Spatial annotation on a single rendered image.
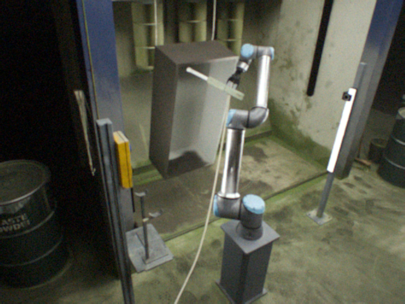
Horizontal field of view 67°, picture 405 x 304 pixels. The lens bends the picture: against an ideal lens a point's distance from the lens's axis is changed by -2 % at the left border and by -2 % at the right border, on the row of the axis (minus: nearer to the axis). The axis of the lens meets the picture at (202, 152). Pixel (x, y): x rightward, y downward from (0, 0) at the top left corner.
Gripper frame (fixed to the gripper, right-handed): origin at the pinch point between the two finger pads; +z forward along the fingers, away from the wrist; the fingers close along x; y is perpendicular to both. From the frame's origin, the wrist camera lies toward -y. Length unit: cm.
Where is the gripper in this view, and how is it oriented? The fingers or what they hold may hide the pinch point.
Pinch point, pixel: (228, 91)
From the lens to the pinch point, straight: 245.5
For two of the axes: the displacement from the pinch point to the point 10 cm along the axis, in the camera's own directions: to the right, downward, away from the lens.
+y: 1.0, -0.9, 9.9
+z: -4.5, 8.8, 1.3
